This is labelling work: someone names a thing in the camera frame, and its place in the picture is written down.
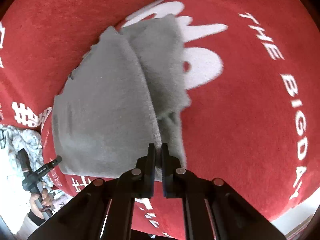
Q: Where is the person's left forearm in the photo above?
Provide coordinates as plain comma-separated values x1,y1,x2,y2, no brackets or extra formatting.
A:
17,209,47,236

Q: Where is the grey knit sweater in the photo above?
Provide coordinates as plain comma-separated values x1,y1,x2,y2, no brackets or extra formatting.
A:
51,15,193,183

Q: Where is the white patterned cloth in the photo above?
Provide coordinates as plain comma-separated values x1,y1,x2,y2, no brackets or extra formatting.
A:
0,124,55,205

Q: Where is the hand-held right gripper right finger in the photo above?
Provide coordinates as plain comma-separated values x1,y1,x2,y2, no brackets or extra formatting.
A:
161,142,287,240

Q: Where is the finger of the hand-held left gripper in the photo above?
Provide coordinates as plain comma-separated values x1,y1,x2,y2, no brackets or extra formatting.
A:
15,149,32,177
47,155,63,171

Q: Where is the red printed blanket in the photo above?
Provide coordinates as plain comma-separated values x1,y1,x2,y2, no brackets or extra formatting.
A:
0,0,320,240

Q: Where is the person's left hand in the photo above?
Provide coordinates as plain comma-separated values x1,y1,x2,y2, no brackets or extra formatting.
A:
29,186,55,220

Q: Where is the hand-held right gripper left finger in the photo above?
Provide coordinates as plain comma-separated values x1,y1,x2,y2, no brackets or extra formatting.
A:
27,143,157,240

